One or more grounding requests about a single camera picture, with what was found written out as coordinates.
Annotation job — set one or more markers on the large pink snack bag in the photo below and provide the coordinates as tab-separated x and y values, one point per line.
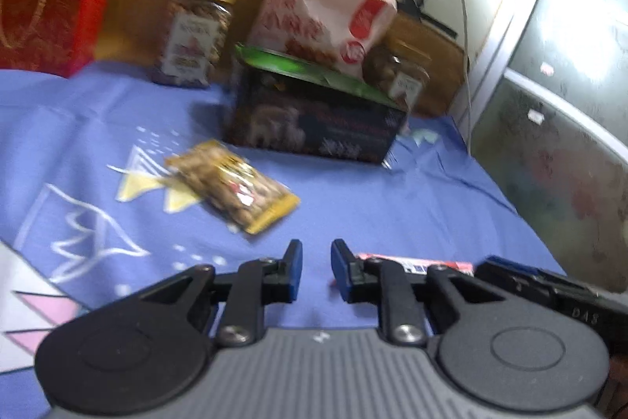
319	16

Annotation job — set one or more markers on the blue printed cloth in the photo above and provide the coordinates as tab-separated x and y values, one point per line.
392	203

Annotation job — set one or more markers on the clear nut jar dark label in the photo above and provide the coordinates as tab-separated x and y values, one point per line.
400	75

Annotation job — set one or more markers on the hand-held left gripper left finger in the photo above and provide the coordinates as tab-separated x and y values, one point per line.
293	271

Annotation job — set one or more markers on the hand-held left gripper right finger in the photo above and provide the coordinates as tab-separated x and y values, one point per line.
338	271

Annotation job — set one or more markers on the frosted glass door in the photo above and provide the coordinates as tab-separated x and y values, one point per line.
569	105

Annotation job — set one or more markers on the small pink snack packet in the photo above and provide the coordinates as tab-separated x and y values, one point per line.
417	264

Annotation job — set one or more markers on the red gift box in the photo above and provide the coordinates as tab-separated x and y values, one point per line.
44	6

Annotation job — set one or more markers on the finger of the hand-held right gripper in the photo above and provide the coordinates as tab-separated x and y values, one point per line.
549	291

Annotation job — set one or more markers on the clear nut jar white label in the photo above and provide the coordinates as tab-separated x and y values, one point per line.
194	36

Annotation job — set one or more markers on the yellow-edged nut snack packet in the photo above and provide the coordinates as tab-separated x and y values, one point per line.
230	186

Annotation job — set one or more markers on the black cardboard box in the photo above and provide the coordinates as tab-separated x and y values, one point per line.
314	124

